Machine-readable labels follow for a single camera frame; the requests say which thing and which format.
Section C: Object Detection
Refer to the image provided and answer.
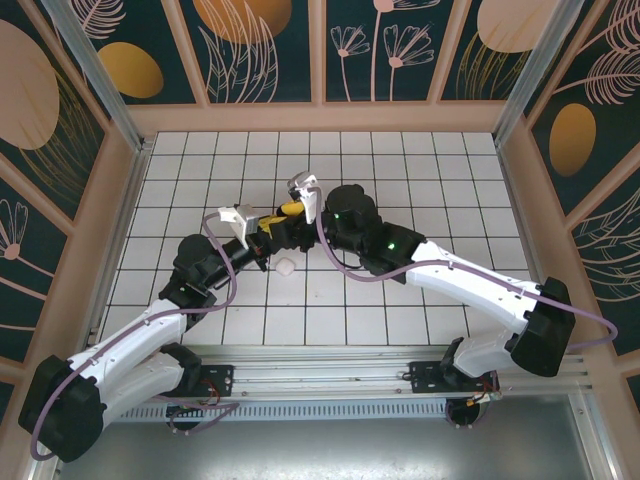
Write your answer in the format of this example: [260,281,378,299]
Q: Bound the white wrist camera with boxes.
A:
[286,171,321,227]
[218,203,262,249]

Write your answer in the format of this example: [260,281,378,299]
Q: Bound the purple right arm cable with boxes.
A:
[312,187,619,351]

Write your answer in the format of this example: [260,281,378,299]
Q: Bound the aluminium corner post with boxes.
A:
[39,0,151,154]
[492,0,589,149]

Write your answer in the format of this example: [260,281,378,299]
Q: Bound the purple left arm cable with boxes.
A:
[30,210,242,461]

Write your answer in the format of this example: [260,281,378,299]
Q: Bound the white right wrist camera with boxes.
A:
[286,171,321,227]

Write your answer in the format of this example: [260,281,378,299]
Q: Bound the aluminium table side rail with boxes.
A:
[79,139,151,364]
[494,139,570,359]

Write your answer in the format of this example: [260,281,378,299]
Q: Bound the large pale circle wall panel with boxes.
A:
[0,0,109,221]

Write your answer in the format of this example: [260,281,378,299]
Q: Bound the perforated metal cable tray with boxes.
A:
[119,402,451,421]

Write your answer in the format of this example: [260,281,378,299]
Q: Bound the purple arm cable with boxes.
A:
[312,187,619,351]
[30,210,242,461]

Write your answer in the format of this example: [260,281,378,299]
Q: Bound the thin black right gripper cable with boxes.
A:
[327,247,374,274]

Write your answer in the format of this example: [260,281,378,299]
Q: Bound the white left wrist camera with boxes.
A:
[218,203,262,249]

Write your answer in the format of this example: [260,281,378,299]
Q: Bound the single flower wall panel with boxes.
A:
[0,167,69,364]

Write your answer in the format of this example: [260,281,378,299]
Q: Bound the orange oval feather wall panel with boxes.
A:
[524,0,640,217]

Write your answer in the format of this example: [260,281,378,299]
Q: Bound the orange circle leaves wall panel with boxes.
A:
[180,0,314,104]

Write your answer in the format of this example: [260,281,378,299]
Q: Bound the pink flower outline wall panel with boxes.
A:
[325,0,454,103]

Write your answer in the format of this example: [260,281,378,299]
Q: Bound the long aluminium base rail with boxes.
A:
[52,344,594,404]

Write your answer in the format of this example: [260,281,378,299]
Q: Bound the thin coloured base wires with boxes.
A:
[199,382,224,407]
[467,372,502,407]

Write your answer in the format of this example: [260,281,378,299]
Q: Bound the grey metal base sheet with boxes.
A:
[24,394,616,480]

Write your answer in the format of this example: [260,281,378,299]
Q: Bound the pink leaf outline wall panel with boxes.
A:
[569,185,640,357]

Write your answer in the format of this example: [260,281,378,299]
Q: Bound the pale circle grass wall panel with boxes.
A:
[440,0,551,101]

